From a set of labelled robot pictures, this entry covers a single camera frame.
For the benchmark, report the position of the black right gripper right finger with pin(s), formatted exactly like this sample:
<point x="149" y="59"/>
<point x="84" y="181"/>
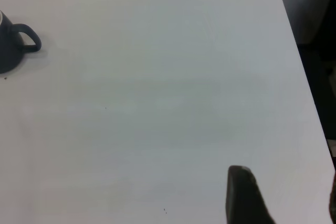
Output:
<point x="333" y="205"/>

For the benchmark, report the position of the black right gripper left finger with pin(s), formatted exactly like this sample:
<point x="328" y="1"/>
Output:
<point x="241" y="200"/>

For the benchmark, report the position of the dark grey ceramic mug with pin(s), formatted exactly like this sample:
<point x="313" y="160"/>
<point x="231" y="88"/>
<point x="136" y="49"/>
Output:
<point x="6" y="48"/>

